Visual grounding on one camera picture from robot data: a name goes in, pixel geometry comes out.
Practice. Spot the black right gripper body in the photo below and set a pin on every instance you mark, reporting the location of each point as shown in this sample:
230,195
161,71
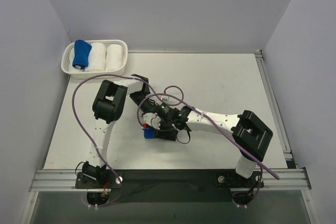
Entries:
167,131

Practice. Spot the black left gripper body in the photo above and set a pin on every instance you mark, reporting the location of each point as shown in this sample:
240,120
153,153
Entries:
147,104

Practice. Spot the blue towel pile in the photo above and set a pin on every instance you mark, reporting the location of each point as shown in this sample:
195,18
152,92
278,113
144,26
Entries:
149,133

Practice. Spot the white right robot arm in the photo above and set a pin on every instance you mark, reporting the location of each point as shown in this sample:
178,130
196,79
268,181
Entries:
246,131

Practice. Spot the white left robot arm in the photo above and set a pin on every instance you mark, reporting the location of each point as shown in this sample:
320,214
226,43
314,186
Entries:
107,108

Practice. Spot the right rolled white towel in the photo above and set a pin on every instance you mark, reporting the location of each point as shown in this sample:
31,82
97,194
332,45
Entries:
114,58

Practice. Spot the rolled white towel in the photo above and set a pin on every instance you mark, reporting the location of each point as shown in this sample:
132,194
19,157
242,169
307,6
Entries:
114,58
97,57

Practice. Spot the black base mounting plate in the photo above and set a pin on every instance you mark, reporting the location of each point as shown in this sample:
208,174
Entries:
171,186

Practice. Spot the middle rolled white towel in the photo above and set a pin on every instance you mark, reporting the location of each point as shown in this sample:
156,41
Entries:
97,57

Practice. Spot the white plastic mesh basket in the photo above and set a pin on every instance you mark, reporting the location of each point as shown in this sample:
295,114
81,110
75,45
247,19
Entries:
67,67

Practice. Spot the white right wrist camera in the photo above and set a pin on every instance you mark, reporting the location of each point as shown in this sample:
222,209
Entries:
152,119

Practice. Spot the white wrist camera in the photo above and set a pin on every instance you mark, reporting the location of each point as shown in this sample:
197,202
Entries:
164,98
152,119

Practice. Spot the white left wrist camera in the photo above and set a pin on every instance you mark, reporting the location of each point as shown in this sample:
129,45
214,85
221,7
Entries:
164,98

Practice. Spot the aluminium right side rail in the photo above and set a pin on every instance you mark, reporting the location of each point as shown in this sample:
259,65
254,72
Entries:
280,128

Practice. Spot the aluminium rail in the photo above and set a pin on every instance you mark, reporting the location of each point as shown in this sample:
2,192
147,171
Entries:
280,128
65,180

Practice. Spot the aluminium front rail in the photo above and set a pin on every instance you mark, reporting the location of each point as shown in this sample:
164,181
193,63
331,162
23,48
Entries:
65,180

